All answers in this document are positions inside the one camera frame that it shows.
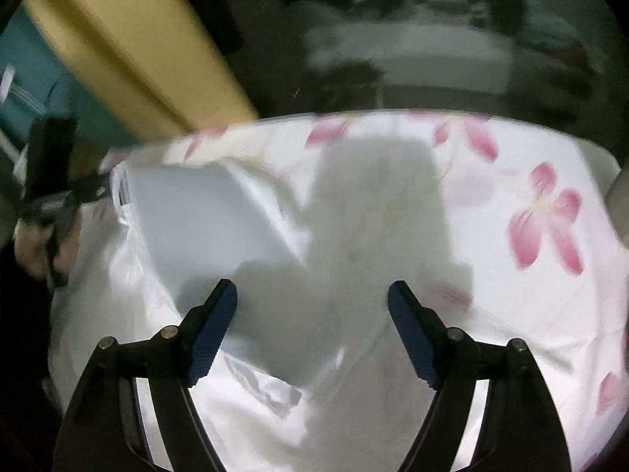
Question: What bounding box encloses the person's left hand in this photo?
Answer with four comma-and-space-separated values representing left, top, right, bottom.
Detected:
13, 219, 82, 280

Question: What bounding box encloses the white satin garment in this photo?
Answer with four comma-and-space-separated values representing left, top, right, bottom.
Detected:
49, 160, 473, 472

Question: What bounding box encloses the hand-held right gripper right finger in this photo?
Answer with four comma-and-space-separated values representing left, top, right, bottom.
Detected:
387, 280, 573, 472

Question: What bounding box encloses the pink floral bed sheet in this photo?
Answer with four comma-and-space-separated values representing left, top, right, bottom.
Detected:
49, 111, 629, 472

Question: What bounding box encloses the glass sliding door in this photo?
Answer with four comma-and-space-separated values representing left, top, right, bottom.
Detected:
236, 0, 617, 126

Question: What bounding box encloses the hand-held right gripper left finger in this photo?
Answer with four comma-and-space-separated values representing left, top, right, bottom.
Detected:
51, 278, 239, 472

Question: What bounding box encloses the yellow curtain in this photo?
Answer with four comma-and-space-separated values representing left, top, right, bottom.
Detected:
22, 0, 261, 141

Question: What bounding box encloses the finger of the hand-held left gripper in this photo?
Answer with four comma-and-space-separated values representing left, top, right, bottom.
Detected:
73, 174, 113, 205

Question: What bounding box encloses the black door frame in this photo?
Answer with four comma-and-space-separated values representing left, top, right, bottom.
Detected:
169, 0, 246, 57

